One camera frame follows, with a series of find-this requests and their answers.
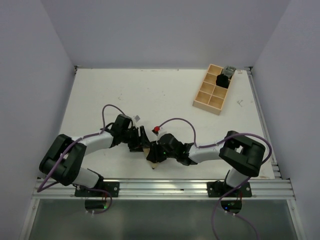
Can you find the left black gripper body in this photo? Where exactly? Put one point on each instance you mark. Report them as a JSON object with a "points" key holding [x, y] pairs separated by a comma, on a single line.
{"points": [[131, 137]]}

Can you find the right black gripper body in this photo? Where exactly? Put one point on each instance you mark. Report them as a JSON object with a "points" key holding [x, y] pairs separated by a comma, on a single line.
{"points": [[158, 156]]}

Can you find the beige underwear with navy trim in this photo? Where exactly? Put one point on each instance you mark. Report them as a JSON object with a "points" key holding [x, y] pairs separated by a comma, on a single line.
{"points": [[153, 156]]}

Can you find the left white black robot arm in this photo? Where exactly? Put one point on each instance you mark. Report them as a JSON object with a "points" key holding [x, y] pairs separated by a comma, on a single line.
{"points": [[62, 164]]}

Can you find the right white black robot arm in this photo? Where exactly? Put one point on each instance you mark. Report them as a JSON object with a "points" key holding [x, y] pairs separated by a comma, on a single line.
{"points": [[240, 151]]}

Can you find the wooden compartment organizer box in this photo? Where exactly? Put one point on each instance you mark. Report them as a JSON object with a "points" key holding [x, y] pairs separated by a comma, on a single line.
{"points": [[210, 97]]}

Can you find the rolled black garment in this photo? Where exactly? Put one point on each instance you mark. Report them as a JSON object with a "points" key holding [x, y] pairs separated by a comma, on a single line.
{"points": [[222, 81]]}

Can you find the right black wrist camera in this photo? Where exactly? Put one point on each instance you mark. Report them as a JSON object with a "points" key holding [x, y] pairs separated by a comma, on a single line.
{"points": [[168, 142]]}

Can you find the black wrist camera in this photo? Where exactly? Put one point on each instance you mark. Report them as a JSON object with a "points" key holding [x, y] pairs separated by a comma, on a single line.
{"points": [[123, 124], [168, 142]]}

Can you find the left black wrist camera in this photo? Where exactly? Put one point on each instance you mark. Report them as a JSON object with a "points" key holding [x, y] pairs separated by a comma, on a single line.
{"points": [[123, 124]]}

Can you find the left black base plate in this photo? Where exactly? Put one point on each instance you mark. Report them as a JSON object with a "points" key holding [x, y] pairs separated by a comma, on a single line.
{"points": [[102, 189]]}

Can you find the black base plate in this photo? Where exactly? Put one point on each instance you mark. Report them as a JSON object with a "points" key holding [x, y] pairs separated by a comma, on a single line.
{"points": [[216, 189], [102, 189]]}

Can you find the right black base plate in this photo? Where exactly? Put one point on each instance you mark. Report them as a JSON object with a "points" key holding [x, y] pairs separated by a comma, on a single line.
{"points": [[216, 189]]}

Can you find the aluminium right side rail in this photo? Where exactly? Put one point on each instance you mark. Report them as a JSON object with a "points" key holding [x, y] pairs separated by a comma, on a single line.
{"points": [[273, 159]]}

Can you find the aluminium rail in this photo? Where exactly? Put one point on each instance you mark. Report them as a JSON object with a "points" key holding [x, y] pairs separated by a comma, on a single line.
{"points": [[273, 159], [175, 189]]}

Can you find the aluminium front rail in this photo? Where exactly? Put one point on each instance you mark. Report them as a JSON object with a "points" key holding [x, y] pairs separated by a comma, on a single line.
{"points": [[175, 189]]}

